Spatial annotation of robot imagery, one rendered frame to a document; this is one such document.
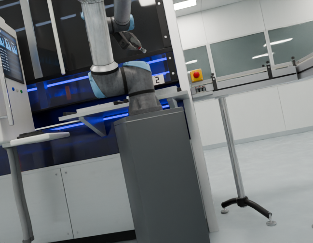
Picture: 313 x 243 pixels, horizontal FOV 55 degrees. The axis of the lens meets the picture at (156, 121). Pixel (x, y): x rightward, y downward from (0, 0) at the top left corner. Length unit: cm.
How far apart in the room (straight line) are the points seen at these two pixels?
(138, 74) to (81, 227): 127
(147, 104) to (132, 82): 11
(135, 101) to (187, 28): 560
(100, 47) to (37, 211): 141
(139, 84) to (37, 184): 125
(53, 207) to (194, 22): 539
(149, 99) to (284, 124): 565
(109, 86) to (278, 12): 604
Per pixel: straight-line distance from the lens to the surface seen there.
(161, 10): 205
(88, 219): 216
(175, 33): 199
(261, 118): 664
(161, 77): 194
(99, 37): 120
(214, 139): 654
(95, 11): 118
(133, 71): 126
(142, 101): 124
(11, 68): 202
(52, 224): 227
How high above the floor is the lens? 73
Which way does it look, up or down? 1 degrees up
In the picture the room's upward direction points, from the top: 11 degrees counter-clockwise
